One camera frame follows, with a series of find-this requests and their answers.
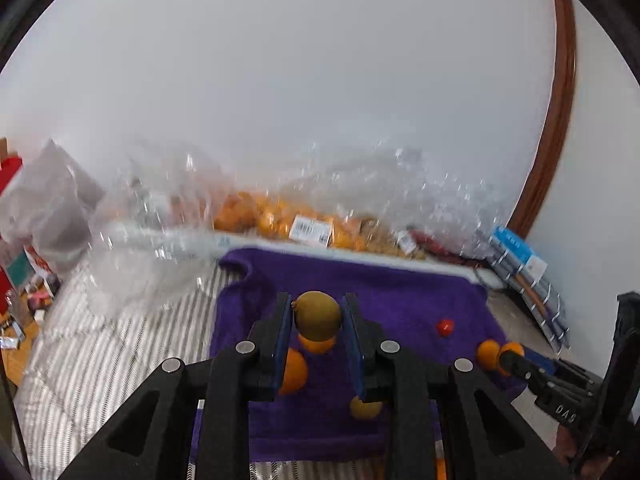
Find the clear bag of oranges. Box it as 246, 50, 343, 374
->
215, 190, 371, 253

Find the purple towel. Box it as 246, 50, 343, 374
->
190, 247, 526, 463

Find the dark red packet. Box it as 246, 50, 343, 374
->
410, 230, 476, 264

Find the blue and white box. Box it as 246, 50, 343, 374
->
492, 225, 548, 279

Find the wooden nightstand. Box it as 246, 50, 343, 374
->
0, 280, 61, 386

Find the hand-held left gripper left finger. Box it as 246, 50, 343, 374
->
57, 292, 293, 480

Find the white plastic bag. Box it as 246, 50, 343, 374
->
0, 140, 106, 273

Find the short black cable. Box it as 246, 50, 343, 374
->
470, 265, 506, 291

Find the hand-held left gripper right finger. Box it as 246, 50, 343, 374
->
342, 292, 573, 480

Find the folded blue checked cloth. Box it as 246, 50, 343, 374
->
485, 230, 572, 351

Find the green-brown round fruit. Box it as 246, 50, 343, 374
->
349, 396, 383, 422
292, 291, 344, 342

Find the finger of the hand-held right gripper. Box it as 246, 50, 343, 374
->
497, 347, 598, 392

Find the grey striped bed sheet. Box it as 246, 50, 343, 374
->
12, 260, 616, 480

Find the teal and white box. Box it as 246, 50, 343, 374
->
5, 247, 36, 291

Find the crumpled clear plastic bag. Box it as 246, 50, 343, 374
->
285, 135, 506, 261

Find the brown wooden door frame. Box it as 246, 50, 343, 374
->
507, 0, 578, 238

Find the red paper bag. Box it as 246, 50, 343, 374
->
0, 156, 24, 196

